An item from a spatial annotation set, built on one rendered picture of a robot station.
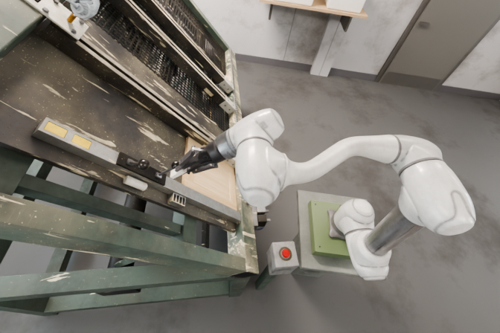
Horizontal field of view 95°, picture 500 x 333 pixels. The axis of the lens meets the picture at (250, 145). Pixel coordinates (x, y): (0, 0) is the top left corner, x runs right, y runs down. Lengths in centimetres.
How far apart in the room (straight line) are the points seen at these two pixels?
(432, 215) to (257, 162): 52
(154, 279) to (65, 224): 74
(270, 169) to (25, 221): 56
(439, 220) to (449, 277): 218
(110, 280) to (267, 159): 111
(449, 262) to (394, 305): 78
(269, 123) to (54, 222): 59
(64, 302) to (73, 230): 148
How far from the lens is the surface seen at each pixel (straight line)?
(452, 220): 83
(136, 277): 143
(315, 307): 228
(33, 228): 74
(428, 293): 280
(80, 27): 108
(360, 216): 135
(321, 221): 155
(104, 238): 80
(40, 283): 160
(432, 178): 85
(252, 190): 53
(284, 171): 57
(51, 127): 86
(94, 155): 88
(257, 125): 64
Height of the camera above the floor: 214
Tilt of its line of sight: 50 degrees down
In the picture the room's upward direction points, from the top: 10 degrees clockwise
